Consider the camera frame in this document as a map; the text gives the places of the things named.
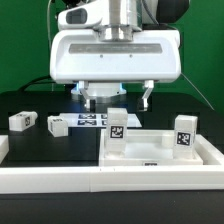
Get white thin cable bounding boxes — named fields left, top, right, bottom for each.
left=46, top=0, right=56, bottom=92

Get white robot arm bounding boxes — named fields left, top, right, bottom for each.
left=50, top=0, right=190, bottom=110

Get white U-shaped fence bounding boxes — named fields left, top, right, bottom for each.
left=0, top=136, right=224, bottom=194

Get white sheet with markers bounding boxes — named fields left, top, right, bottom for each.
left=59, top=113, right=141, bottom=128

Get white square table top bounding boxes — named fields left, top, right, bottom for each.
left=99, top=129, right=203, bottom=166

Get black cables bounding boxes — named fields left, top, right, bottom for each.
left=18, top=75, right=54, bottom=93

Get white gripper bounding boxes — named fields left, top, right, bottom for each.
left=50, top=29, right=181, bottom=111

